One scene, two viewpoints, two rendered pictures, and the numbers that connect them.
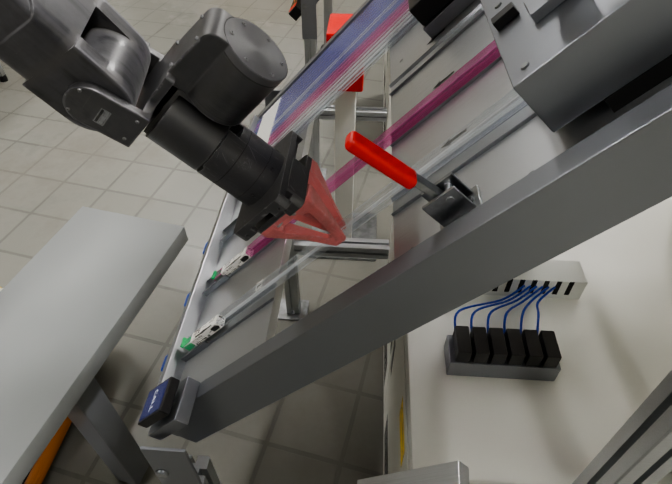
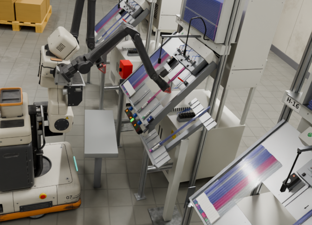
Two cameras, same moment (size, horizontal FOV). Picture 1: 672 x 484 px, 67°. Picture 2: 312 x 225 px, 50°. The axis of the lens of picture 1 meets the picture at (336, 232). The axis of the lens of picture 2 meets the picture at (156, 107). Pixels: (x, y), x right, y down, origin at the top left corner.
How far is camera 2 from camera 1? 217 cm
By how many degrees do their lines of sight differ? 28
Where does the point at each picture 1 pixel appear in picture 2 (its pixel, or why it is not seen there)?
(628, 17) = (198, 66)
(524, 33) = (190, 67)
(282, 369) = (167, 109)
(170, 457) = (152, 127)
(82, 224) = (88, 112)
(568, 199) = (197, 80)
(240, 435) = (120, 173)
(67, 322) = (105, 127)
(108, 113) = (155, 77)
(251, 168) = (164, 82)
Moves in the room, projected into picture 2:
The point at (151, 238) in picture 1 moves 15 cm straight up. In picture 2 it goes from (107, 113) to (108, 97)
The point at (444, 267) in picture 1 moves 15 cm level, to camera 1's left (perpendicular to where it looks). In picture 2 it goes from (187, 89) to (169, 91)
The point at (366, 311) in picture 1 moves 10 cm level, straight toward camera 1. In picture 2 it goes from (179, 96) to (184, 103)
